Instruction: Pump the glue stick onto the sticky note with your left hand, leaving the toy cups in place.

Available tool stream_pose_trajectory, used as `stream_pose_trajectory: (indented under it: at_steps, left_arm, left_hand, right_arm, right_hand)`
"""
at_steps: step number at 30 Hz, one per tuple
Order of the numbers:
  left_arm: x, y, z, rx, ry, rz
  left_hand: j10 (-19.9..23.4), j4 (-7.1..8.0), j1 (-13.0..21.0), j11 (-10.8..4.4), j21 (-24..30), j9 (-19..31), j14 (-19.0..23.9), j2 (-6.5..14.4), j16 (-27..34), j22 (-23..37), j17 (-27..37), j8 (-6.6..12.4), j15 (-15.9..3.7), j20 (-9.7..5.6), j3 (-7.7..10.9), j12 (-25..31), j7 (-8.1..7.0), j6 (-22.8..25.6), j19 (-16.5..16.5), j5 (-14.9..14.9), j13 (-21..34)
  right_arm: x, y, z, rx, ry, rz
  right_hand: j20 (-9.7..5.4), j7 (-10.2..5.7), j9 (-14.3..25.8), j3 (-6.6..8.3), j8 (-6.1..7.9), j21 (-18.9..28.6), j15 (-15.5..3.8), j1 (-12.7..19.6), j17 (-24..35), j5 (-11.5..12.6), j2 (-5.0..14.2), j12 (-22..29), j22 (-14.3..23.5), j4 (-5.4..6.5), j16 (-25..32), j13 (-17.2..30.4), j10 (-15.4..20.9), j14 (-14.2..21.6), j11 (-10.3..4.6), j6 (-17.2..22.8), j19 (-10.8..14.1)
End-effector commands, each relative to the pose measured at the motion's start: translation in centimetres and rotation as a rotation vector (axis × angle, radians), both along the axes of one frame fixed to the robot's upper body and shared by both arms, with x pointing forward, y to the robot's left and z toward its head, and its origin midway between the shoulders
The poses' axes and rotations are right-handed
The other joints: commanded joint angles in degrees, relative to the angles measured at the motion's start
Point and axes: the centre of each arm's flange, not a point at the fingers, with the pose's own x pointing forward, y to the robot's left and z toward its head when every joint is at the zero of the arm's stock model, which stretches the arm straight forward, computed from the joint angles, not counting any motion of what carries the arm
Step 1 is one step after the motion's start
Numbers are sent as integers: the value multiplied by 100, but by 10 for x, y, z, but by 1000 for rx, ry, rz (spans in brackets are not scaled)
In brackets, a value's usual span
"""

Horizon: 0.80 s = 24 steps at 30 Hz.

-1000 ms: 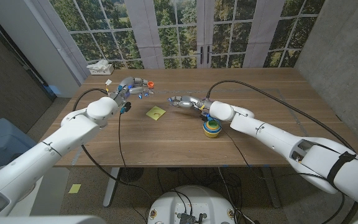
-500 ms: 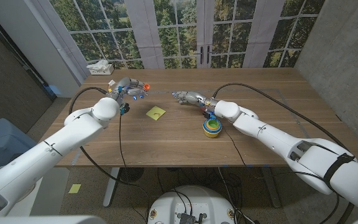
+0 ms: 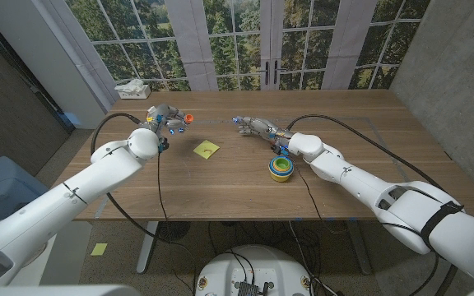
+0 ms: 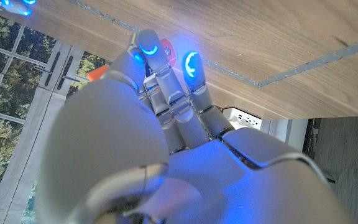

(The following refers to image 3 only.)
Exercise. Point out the white tissue box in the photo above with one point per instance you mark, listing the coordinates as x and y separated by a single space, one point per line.
136 95

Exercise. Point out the stacked yellow green cups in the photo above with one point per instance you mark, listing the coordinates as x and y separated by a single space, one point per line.
280 178

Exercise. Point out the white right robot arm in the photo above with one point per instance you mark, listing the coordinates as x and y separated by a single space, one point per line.
385 193

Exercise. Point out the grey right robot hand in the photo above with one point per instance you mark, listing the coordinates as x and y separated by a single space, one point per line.
261 125

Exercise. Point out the white robot torso base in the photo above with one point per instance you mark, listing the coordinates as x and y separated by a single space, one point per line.
253 267

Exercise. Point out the yellow sticky note pad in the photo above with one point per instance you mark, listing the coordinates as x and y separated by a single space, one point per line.
206 149

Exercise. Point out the glue stick with orange cap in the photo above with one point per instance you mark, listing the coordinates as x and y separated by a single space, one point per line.
188 118

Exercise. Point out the green toy cup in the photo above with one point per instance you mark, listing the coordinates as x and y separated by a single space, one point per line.
282 163

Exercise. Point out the black round vented disc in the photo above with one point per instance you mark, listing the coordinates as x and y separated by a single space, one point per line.
174 230

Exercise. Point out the yellow sticky note on floor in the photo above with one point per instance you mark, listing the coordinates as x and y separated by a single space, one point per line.
99 249

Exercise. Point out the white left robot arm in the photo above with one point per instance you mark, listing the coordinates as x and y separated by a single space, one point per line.
76 189

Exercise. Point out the crumpled white tissue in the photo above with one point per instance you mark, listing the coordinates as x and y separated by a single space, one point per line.
130 85

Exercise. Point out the white table leg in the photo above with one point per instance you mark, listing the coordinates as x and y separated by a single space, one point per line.
145 251

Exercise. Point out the blue toy cup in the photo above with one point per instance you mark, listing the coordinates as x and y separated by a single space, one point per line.
280 174

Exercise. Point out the orange nested toy cup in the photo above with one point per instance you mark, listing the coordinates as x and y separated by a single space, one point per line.
281 171

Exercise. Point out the blue-grey bin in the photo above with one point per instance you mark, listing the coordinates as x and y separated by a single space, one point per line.
2 185

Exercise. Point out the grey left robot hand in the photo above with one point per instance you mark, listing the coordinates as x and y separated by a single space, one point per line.
165 117

